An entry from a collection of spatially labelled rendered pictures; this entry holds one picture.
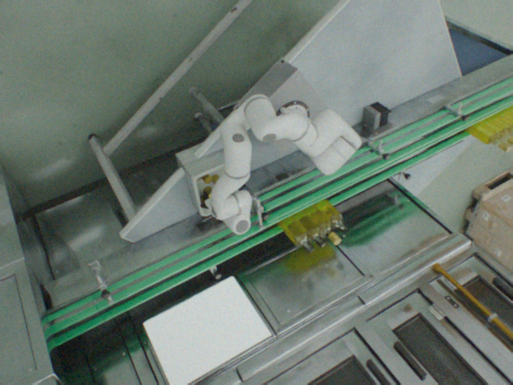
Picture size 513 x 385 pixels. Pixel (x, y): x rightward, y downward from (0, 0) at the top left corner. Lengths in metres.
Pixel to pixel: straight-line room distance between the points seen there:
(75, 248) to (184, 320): 0.70
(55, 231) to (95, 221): 0.19
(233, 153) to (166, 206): 0.57
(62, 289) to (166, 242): 0.41
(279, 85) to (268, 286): 0.80
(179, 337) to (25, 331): 0.54
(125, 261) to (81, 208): 0.67
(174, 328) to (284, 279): 0.48
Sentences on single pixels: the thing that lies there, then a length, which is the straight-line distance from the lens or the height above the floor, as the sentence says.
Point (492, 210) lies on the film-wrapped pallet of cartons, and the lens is 5.55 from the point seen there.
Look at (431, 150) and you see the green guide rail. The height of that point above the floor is 0.94.
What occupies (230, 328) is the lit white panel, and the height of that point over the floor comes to 1.20.
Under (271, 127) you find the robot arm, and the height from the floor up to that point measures 1.15.
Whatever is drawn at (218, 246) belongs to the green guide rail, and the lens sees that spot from 1.84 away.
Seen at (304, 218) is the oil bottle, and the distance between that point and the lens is 1.92.
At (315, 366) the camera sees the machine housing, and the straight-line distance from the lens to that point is 1.80.
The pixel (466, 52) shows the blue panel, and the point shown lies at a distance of 2.86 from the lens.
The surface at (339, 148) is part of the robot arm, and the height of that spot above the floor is 1.16.
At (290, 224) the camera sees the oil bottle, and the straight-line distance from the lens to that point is 1.90.
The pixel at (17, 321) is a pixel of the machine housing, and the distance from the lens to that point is 1.70.
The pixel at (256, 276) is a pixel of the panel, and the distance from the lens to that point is 1.94.
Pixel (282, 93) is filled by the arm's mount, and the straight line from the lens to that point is 1.67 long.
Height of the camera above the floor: 2.06
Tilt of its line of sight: 40 degrees down
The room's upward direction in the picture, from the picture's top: 140 degrees clockwise
